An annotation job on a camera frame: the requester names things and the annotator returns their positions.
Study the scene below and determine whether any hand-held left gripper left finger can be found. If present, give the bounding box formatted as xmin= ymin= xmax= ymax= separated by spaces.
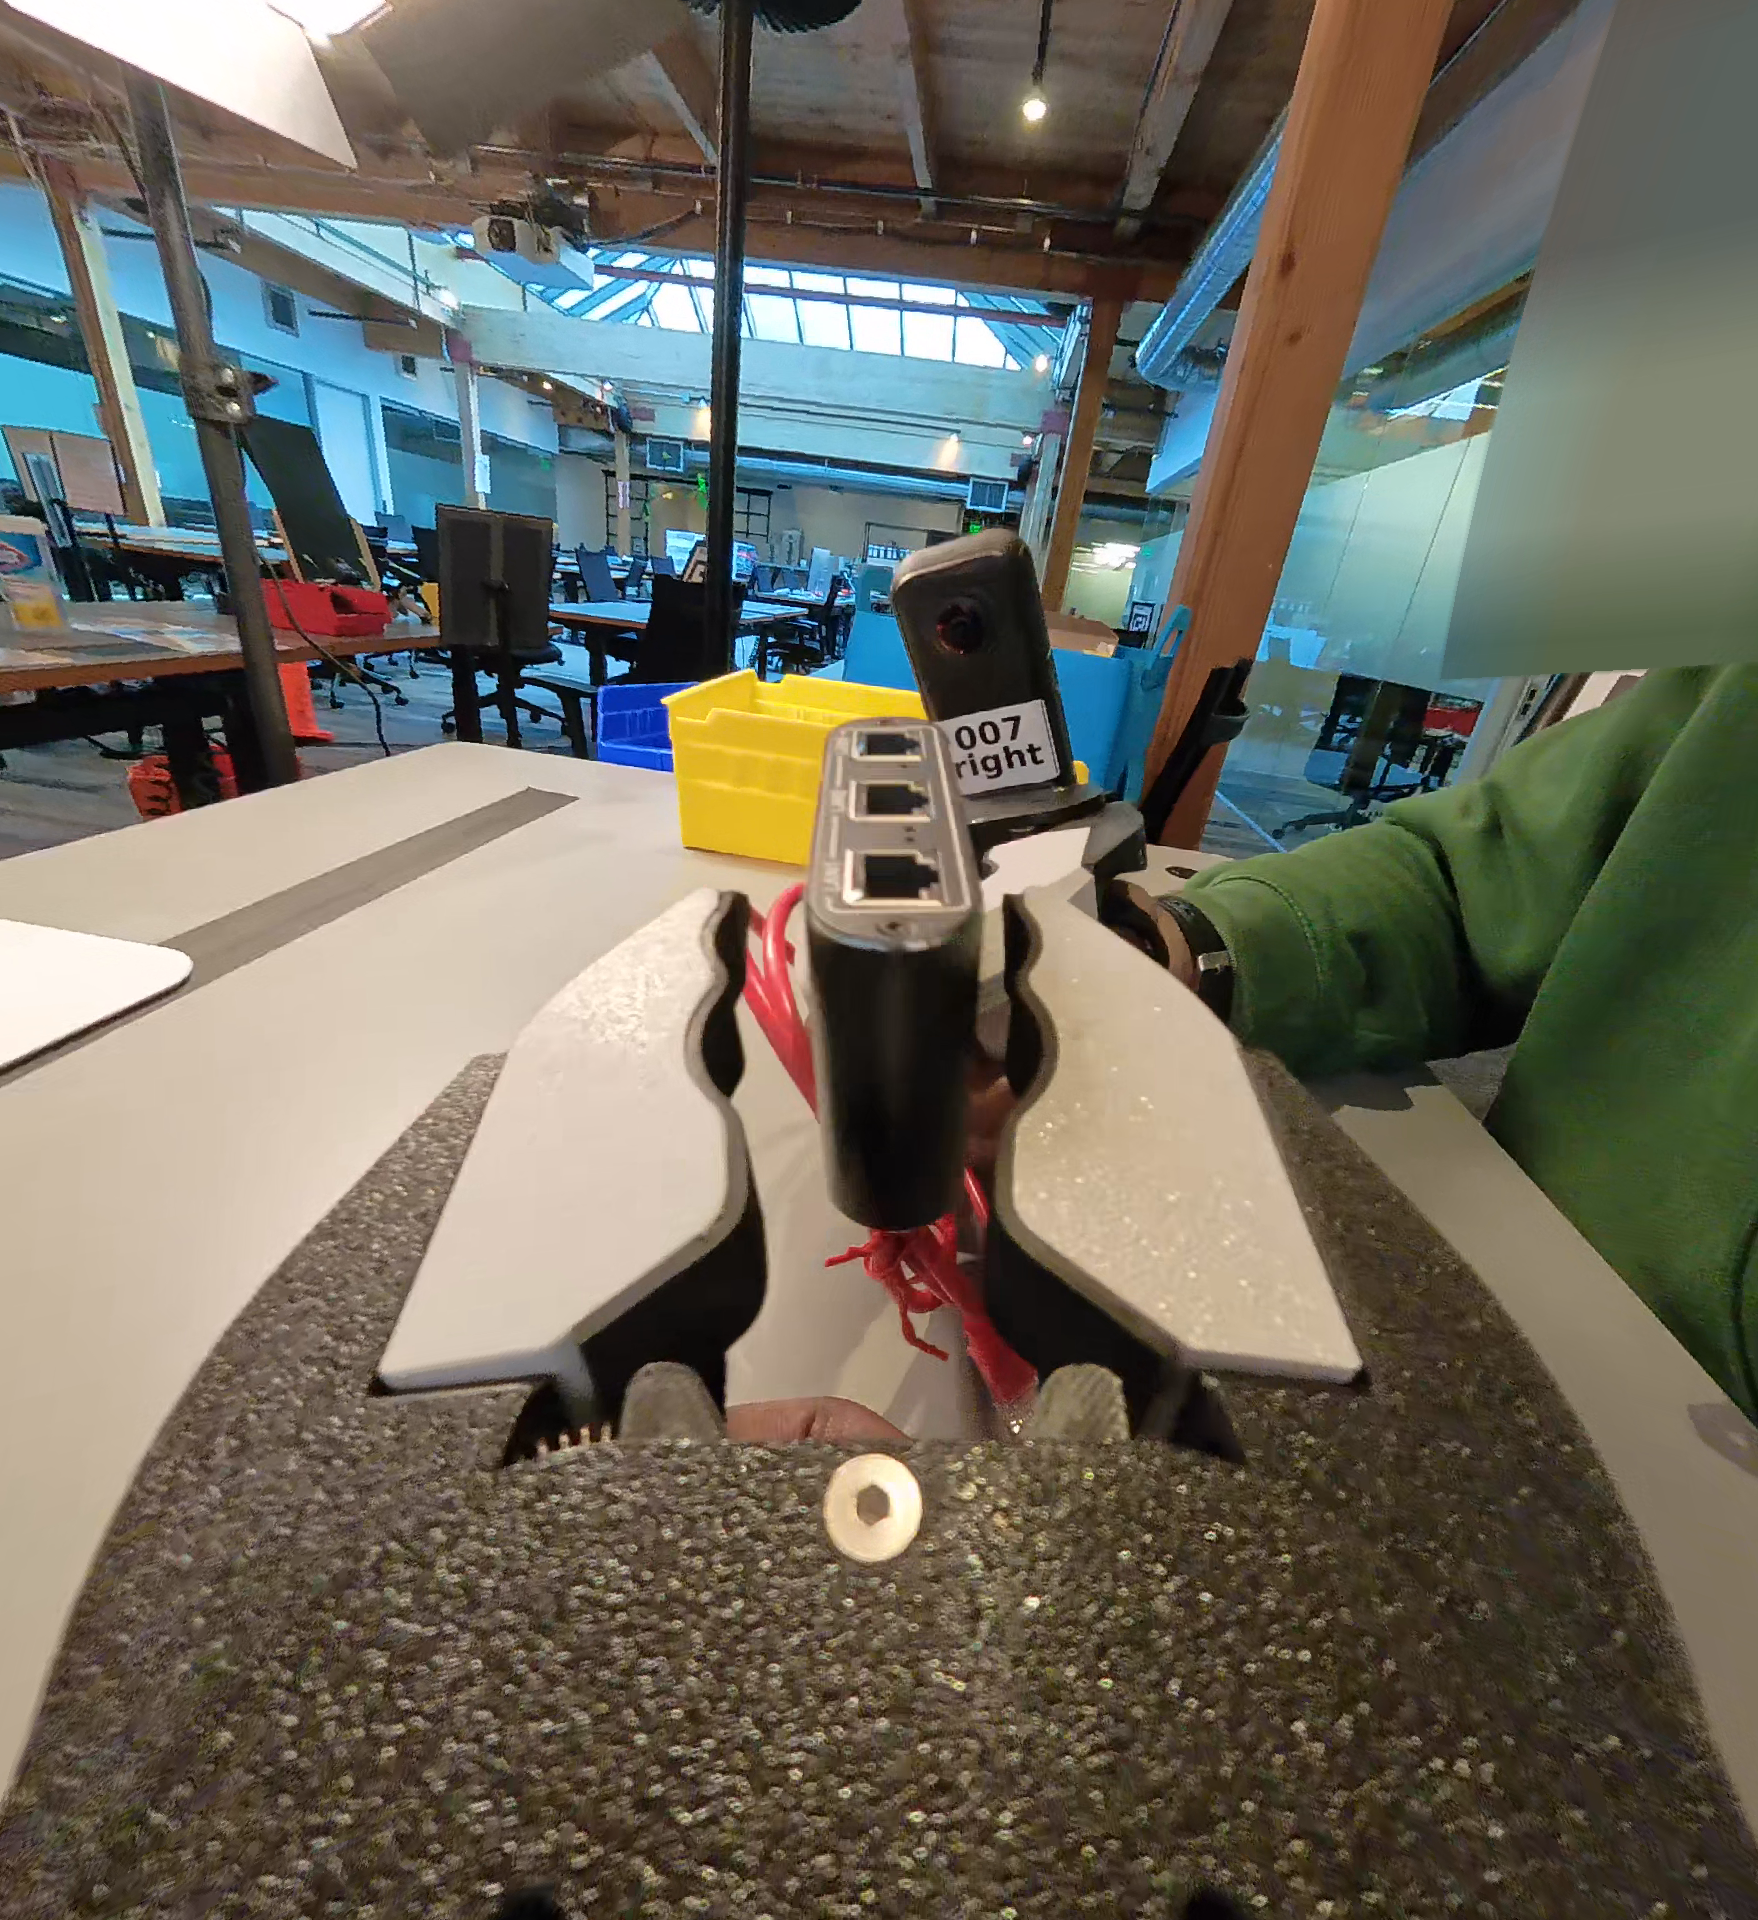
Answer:
xmin=372 ymin=888 xmax=770 ymax=1400

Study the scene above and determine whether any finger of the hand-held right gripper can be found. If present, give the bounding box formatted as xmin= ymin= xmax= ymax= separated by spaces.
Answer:
xmin=972 ymin=823 xmax=1112 ymax=920

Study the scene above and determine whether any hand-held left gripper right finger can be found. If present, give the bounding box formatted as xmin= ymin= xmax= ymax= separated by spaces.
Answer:
xmin=982 ymin=880 xmax=1370 ymax=1395

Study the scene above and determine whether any black ethernet hub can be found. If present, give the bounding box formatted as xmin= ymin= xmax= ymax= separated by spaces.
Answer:
xmin=799 ymin=715 xmax=993 ymax=1236

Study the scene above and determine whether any yellow storage bin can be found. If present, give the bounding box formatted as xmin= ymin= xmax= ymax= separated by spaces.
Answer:
xmin=659 ymin=665 xmax=939 ymax=873

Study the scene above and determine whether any red ethernet cable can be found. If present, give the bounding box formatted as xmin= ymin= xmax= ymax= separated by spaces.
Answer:
xmin=739 ymin=876 xmax=1051 ymax=1416

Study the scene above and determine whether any blue storage bin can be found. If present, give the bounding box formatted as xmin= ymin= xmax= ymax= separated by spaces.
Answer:
xmin=593 ymin=676 xmax=710 ymax=777

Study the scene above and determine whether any person's right forearm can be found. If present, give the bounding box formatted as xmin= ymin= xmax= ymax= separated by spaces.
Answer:
xmin=1162 ymin=667 xmax=1758 ymax=1094

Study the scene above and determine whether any person's right hand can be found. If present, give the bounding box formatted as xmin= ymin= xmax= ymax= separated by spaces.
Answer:
xmin=1097 ymin=875 xmax=1212 ymax=1015

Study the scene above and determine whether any light blue box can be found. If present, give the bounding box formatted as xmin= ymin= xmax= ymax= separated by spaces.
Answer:
xmin=841 ymin=607 xmax=1171 ymax=801

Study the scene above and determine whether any black metal pole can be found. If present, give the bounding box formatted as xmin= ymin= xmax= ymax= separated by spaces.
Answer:
xmin=702 ymin=0 xmax=765 ymax=680

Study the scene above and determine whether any wooden beam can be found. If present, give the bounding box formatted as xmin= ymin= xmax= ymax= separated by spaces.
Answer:
xmin=1146 ymin=0 xmax=1461 ymax=855

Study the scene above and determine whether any person's green jacket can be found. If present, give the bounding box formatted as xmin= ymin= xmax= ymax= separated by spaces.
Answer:
xmin=1474 ymin=667 xmax=1758 ymax=1508

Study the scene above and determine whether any white stand base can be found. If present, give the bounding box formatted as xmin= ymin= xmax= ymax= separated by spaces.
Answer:
xmin=0 ymin=905 xmax=201 ymax=1122

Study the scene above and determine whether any red plastic crate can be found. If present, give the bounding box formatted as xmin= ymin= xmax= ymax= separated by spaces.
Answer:
xmin=253 ymin=574 xmax=405 ymax=644

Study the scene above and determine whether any thin black lamp pole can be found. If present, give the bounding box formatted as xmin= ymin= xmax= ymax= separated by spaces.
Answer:
xmin=119 ymin=72 xmax=308 ymax=794

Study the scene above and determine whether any white lamp panel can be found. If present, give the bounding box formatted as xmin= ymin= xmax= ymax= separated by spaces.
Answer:
xmin=4 ymin=0 xmax=393 ymax=171

